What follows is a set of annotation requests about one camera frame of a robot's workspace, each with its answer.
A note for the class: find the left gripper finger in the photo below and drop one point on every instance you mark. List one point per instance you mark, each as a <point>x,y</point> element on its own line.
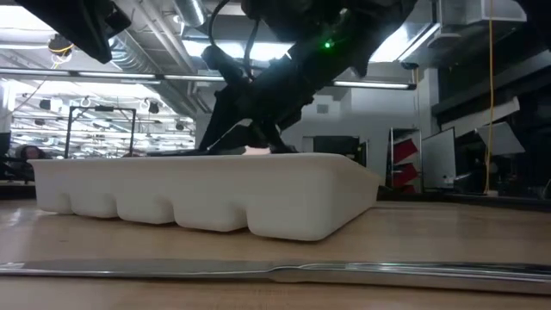
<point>118,17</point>

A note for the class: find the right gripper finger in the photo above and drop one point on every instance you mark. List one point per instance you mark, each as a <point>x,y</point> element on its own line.
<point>224,125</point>
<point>275,140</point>

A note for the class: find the white plastic cutlery tray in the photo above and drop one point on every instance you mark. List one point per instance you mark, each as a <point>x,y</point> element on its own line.
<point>206,194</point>

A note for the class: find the long ceiling light bar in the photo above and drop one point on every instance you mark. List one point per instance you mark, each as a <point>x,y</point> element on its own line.
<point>129,76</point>

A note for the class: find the black monitor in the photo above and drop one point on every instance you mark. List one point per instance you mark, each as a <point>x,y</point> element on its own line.
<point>336,148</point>

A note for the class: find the shelf with red bins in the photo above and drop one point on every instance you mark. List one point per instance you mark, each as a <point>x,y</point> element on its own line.
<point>404,150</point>

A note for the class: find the person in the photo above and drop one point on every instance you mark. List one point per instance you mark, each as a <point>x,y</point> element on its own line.
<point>28,151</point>

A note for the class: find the white board panel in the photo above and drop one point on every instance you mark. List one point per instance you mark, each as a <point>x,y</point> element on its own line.
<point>439,155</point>

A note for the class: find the white ceiling cabinet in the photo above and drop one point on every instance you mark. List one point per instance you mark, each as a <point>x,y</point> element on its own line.
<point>482,10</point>

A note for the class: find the white slanted panel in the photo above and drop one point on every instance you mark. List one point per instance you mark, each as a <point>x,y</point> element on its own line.
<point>499,138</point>

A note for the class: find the rectangular wall screen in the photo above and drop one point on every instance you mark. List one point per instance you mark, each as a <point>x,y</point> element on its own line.
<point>258,150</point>

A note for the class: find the square wall vent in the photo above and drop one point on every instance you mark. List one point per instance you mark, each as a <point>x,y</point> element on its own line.
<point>323,108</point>

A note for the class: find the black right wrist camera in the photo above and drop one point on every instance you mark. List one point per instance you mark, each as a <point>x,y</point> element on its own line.
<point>224,66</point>

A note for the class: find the silver round air duct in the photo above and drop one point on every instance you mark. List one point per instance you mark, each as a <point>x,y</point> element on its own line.
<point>191,10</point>

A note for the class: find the black metal frame stand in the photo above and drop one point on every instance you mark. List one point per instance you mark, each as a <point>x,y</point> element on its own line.
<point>101,108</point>

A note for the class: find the black dome security camera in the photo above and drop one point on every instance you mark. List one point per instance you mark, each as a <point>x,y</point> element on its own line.
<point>410,66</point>

